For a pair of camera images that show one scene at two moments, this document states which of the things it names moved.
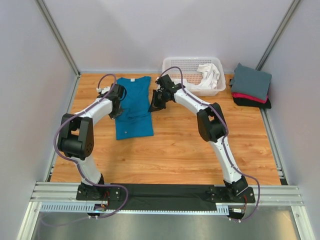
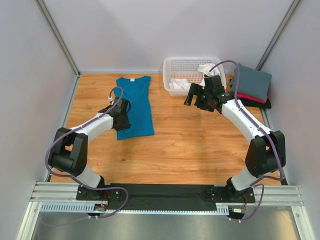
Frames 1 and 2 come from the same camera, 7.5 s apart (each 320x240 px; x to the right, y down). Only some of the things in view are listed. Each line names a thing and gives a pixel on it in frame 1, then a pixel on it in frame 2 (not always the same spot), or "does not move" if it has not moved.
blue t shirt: x=135 y=121 does not move
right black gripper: x=155 y=105 to x=195 y=90
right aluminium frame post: x=275 y=40 does not move
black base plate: x=164 y=197 does not move
